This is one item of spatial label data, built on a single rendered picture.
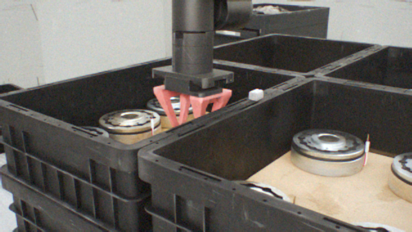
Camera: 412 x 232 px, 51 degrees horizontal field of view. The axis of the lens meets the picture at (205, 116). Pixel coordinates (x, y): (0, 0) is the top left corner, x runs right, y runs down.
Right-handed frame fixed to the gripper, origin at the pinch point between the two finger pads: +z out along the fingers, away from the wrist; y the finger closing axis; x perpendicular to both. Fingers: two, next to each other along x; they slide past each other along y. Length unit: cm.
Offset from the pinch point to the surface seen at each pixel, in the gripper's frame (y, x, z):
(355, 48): 0, -59, -7
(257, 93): -8.9, -3.4, -6.8
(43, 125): 5.5, 19.8, -4.4
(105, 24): 280, -191, 10
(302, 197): -17.9, -0.8, 4.6
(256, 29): 76, -127, -3
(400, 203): -27.7, -7.1, 4.5
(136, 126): 10.4, 1.8, 1.0
